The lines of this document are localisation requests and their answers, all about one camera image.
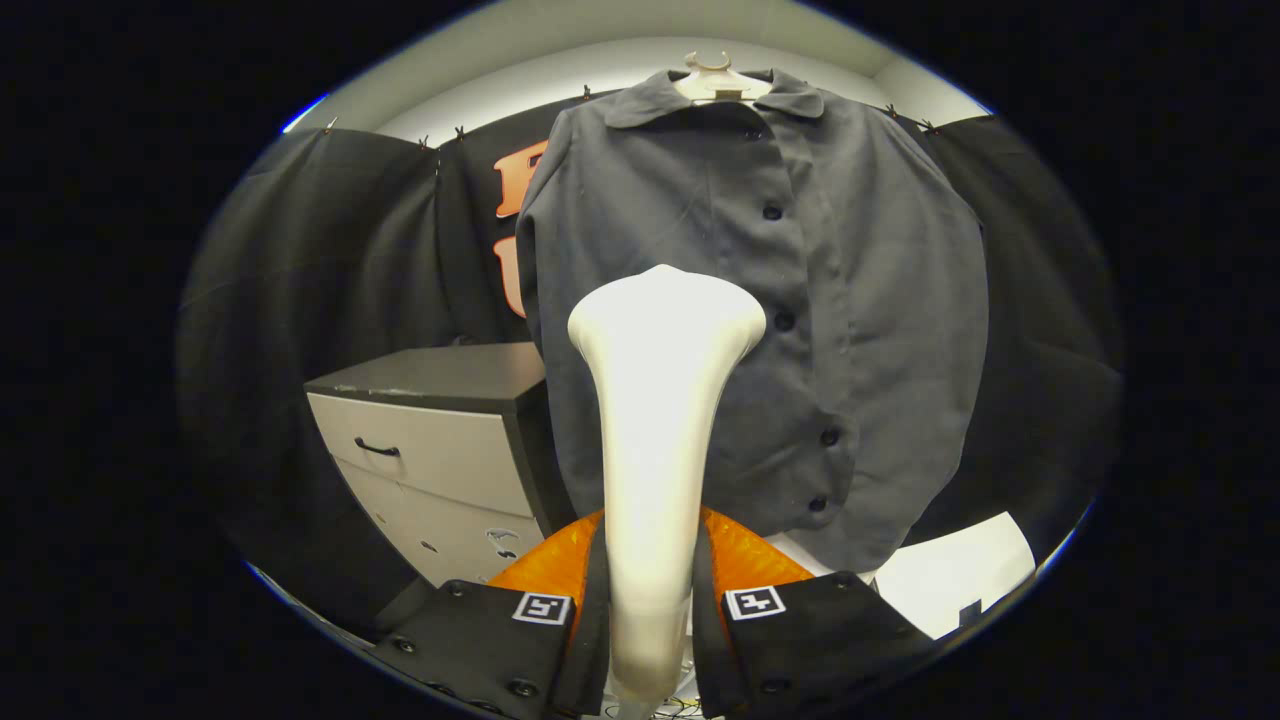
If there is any dark grey button shirt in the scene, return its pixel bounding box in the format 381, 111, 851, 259
515, 68, 991, 573

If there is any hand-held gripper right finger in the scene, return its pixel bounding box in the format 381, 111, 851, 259
693, 508, 941, 719

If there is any white garment steamer head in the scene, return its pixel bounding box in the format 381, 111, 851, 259
567, 264, 768, 706

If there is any black backdrop cloth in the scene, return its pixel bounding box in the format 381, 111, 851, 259
178, 88, 1126, 641

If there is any cream clothes hanger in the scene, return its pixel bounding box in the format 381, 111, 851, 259
672, 52, 773, 104

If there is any white paper sheet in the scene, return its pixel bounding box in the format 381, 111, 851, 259
875, 512, 1038, 641

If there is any grey drawer cabinet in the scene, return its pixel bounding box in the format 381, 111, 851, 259
303, 342, 576, 589

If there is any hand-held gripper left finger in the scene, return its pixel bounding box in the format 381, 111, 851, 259
368, 510, 611, 719

